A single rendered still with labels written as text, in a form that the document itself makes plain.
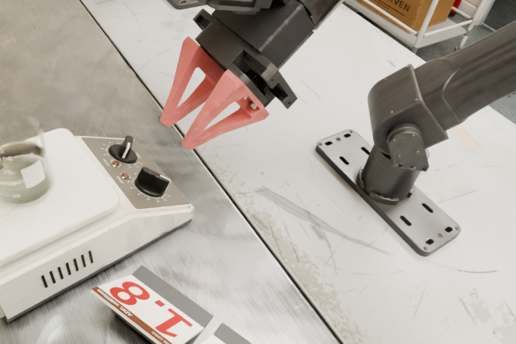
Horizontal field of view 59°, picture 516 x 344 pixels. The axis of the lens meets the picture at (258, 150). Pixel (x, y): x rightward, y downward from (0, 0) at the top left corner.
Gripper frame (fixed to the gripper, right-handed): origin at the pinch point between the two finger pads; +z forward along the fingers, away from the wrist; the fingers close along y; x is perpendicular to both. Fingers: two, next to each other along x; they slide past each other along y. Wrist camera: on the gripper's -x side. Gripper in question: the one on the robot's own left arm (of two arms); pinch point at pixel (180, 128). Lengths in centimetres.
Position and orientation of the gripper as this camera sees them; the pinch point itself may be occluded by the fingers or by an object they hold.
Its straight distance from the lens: 41.3
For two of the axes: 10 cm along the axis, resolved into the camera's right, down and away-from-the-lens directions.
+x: 3.6, 3.1, 8.8
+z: -6.8, 7.3, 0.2
